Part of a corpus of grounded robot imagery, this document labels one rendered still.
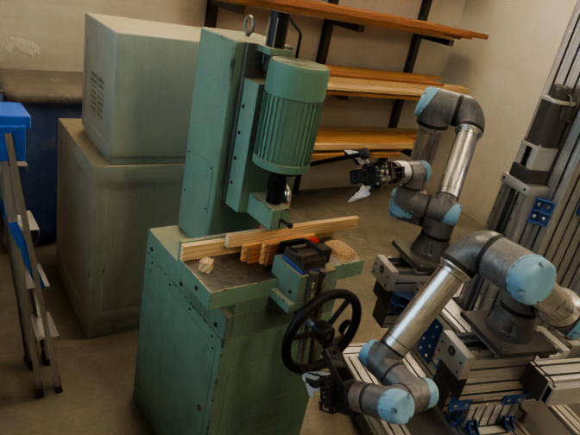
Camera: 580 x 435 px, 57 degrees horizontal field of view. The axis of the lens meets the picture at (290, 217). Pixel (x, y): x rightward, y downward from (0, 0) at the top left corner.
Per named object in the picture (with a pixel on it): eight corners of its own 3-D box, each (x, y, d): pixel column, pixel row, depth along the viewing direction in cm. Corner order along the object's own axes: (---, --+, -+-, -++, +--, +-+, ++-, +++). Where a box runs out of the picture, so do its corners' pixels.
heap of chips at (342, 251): (342, 261, 177) (343, 254, 176) (318, 243, 186) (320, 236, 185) (360, 257, 182) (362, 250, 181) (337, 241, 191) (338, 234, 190)
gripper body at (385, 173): (378, 160, 158) (405, 159, 165) (357, 162, 165) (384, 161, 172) (380, 186, 158) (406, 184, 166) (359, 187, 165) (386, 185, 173)
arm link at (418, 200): (419, 224, 176) (430, 194, 172) (387, 214, 179) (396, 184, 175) (423, 217, 183) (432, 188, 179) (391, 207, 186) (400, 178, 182)
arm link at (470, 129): (491, 114, 194) (452, 232, 179) (461, 106, 197) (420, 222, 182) (498, 95, 183) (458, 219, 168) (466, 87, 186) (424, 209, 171)
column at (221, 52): (203, 254, 184) (234, 40, 155) (175, 225, 199) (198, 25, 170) (257, 245, 198) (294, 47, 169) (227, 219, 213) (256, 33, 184)
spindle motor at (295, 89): (273, 178, 151) (294, 67, 139) (241, 156, 163) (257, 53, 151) (320, 174, 162) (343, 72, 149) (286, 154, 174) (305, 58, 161)
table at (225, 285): (223, 330, 142) (226, 312, 139) (173, 273, 163) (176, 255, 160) (381, 288, 178) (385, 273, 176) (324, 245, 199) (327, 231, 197)
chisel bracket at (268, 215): (267, 235, 166) (273, 211, 162) (244, 216, 175) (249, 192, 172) (286, 232, 170) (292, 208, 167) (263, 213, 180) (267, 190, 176)
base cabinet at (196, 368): (193, 506, 186) (221, 343, 157) (130, 395, 226) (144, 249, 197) (294, 457, 213) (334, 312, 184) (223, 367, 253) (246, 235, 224)
